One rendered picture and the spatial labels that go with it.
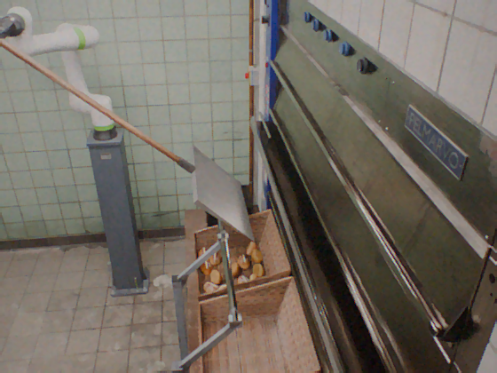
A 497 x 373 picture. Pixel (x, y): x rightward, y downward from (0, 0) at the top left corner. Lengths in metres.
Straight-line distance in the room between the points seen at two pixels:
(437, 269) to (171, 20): 2.65
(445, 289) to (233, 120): 2.75
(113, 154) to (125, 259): 0.82
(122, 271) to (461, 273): 2.79
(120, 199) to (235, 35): 1.34
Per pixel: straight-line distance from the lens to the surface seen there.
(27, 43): 2.51
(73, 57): 2.93
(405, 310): 1.23
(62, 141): 3.69
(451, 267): 0.99
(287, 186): 1.97
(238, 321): 1.70
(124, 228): 3.25
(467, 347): 0.99
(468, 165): 0.92
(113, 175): 3.04
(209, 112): 3.51
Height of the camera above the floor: 2.41
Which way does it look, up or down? 31 degrees down
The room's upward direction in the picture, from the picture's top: straight up
